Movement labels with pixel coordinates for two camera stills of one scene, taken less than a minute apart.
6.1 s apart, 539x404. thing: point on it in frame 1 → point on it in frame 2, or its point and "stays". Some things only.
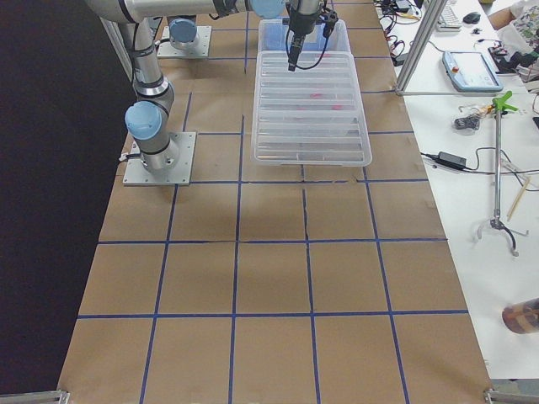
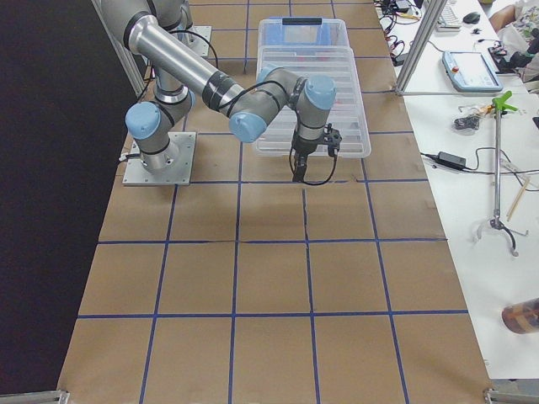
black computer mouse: [472, 18] stays
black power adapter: [448, 158] stays
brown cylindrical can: [522, 317] stays
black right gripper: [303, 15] → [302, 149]
